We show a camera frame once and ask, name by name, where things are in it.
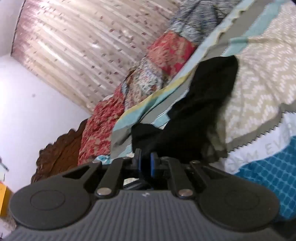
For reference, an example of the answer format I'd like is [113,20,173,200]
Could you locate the pink patterned curtain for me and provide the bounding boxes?
[11,0,185,114]

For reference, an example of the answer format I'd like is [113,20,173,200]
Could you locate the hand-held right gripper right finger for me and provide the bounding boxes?
[150,152,223,198]

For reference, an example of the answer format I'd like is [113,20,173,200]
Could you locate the floral patchwork quilt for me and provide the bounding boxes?
[77,0,234,165]

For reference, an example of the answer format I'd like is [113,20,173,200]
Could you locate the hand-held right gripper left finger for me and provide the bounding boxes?
[62,148,142,198]

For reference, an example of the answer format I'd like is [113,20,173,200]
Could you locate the carved wooden headboard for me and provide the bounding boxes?
[31,119,89,184]

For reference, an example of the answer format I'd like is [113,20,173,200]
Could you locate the black pants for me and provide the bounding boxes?
[131,55,239,165]

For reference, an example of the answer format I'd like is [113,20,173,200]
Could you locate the striped printed bedsheet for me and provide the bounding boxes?
[95,0,296,220]

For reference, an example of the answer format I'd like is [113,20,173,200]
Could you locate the yellow box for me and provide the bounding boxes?
[0,182,12,217]

